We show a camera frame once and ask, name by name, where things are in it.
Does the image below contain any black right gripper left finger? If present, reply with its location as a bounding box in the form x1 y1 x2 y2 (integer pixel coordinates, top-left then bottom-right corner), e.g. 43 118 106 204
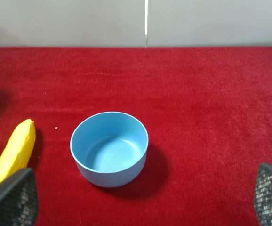
0 168 39 226

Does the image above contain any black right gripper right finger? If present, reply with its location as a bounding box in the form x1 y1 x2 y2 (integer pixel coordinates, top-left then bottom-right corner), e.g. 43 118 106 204
254 163 272 226

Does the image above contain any yellow banana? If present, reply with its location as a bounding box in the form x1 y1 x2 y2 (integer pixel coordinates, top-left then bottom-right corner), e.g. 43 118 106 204
0 119 36 183

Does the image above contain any red tablecloth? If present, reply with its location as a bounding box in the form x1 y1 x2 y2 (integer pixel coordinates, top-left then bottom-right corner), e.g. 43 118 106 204
0 47 272 226

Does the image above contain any blue bowl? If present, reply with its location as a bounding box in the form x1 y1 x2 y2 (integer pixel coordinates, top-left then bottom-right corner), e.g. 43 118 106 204
70 111 149 188

